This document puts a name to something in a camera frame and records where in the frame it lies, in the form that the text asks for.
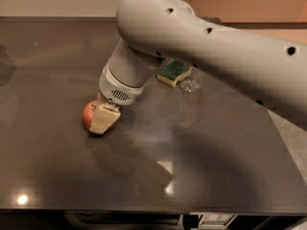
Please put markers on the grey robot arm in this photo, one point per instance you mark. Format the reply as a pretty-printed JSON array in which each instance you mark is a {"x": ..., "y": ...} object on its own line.
[{"x": 270, "y": 71}]

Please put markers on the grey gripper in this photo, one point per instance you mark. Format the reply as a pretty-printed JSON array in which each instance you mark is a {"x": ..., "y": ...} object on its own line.
[{"x": 115, "y": 90}]

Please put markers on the clear plastic water bottle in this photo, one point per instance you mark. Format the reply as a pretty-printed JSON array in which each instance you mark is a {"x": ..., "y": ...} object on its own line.
[{"x": 192, "y": 83}]

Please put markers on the green yellow sponge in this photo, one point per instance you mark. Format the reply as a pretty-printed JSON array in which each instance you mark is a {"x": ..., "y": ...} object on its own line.
[{"x": 174, "y": 72}]

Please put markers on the red apple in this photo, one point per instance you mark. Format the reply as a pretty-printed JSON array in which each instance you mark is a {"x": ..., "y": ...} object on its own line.
[{"x": 88, "y": 114}]

